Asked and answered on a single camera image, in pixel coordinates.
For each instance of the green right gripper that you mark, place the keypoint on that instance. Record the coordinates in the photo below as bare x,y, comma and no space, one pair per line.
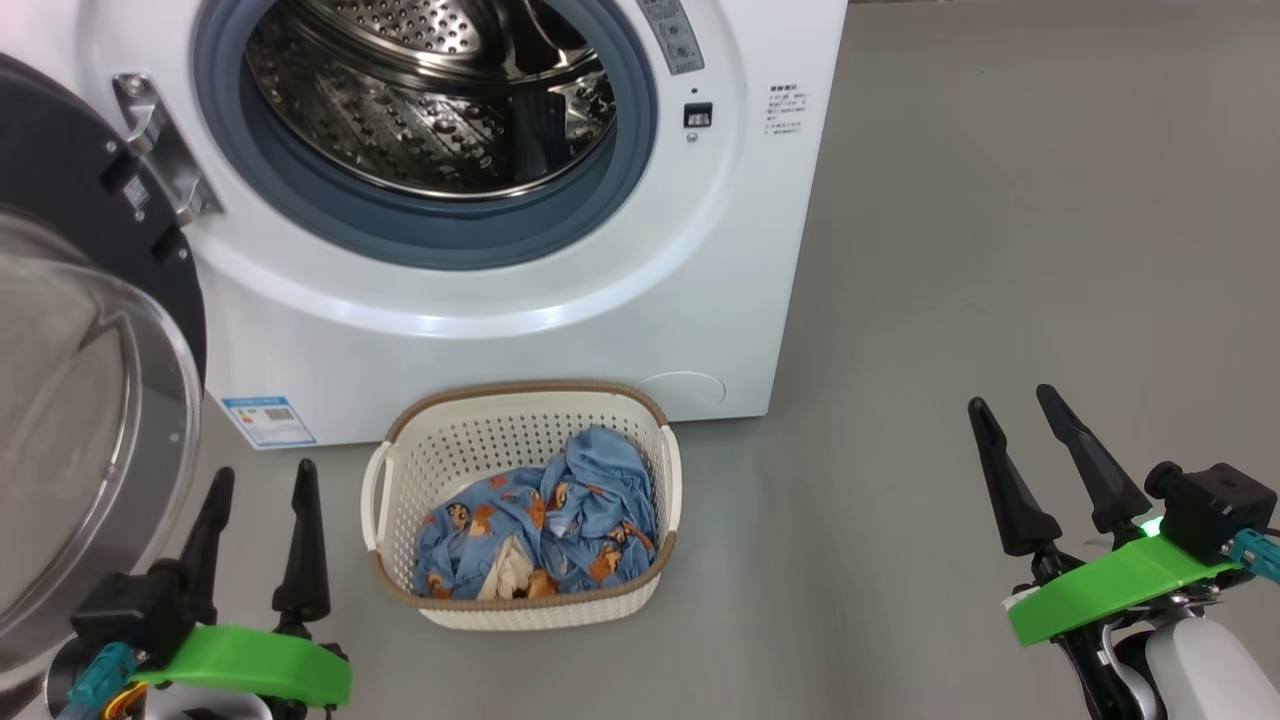
1110,585

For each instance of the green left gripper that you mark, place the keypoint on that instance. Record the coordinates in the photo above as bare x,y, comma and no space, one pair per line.
260,662

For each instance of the black round washer door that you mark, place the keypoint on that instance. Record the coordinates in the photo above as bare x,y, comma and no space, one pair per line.
70,400

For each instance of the cream white garment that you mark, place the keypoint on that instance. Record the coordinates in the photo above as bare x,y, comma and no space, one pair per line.
505,575

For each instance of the blue cartoon print garment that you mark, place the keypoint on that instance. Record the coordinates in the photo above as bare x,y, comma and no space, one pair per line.
600,480

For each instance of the white front-load washing machine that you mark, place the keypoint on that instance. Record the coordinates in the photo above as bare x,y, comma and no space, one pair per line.
500,330

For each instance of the metal door hinge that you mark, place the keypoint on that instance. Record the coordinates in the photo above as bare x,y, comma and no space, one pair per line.
165,150

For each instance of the stainless steel washing machine drum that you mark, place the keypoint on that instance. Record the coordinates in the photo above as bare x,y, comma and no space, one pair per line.
420,100

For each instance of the black door latch socket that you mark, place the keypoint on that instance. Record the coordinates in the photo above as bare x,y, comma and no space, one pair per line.
697,115

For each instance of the blue energy label sticker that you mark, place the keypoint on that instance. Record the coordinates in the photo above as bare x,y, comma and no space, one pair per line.
268,421

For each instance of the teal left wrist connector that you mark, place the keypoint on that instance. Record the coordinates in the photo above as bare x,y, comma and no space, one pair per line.
100,678

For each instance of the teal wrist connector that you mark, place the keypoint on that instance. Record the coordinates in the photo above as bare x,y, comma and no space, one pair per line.
1258,555
100,678

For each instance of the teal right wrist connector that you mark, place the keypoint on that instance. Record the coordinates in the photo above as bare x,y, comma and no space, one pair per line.
1258,555

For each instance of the cream perforated laundry basket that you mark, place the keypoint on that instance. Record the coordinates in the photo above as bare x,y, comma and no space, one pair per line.
520,610

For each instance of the round white filter cover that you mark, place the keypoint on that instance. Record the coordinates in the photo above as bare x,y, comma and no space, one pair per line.
682,394

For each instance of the grey instruction label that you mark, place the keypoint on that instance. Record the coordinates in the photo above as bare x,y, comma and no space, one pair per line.
672,35

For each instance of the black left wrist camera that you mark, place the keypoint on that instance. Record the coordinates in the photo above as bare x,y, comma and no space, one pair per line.
130,610

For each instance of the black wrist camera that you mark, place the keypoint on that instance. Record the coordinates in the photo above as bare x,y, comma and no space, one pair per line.
1215,505
130,610

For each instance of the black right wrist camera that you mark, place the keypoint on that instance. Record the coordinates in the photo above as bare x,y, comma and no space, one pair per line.
1215,505

